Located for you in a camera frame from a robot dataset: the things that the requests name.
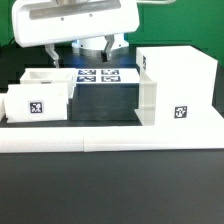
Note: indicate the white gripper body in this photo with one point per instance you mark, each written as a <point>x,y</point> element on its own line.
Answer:
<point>41,22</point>

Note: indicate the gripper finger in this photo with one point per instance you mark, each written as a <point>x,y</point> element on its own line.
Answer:
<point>50,49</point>
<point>106,53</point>

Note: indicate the white front drawer tray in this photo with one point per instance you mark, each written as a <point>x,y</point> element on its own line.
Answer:
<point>36,102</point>

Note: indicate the white drawer tray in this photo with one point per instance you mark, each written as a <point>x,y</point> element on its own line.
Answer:
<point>51,75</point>
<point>36,102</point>

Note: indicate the white drawer cabinet box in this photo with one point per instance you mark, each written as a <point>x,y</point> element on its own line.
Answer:
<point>176,87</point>

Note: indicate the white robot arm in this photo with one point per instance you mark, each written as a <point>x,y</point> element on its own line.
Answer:
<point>90,44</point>

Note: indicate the white rear drawer tray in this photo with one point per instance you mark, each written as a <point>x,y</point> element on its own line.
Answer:
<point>51,75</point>

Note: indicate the marker tag sheet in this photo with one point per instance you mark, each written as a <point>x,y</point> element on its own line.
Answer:
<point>107,76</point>

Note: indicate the white U-shaped fence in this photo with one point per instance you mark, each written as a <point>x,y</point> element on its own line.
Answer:
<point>202,133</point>

